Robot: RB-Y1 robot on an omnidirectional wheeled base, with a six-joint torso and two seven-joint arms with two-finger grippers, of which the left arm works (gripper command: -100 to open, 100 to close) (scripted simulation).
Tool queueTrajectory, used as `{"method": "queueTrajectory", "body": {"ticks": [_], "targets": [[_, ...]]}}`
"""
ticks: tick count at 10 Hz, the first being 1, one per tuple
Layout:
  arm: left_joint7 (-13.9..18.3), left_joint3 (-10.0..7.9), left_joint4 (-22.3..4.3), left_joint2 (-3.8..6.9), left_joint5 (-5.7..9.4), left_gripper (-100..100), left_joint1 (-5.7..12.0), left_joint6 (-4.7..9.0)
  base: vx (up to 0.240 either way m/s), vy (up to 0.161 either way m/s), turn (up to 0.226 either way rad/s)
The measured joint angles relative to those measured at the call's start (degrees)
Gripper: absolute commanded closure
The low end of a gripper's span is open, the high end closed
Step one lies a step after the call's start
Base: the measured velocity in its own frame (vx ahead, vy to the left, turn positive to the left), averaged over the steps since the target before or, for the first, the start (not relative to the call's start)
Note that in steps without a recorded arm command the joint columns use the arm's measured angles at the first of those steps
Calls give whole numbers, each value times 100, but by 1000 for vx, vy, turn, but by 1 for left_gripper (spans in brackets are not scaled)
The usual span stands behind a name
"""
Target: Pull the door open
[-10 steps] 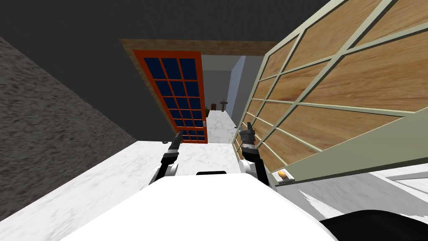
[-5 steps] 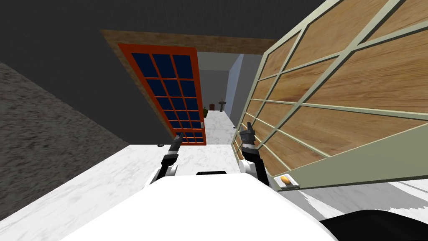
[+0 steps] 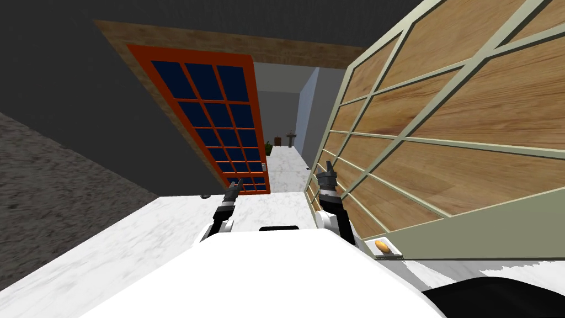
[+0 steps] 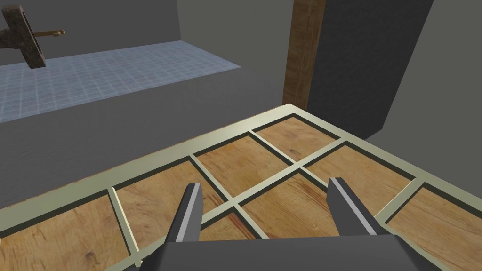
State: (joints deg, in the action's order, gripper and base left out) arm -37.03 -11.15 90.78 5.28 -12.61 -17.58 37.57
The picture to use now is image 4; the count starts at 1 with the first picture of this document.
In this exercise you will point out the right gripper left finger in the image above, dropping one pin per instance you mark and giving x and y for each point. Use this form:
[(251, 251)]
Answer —
[(188, 218)]

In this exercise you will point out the wooden panelled door leaf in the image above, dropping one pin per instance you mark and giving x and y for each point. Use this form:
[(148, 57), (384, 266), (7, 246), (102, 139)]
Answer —
[(263, 169)]

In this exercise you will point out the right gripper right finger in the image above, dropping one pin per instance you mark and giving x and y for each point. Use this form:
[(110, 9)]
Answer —
[(352, 212)]

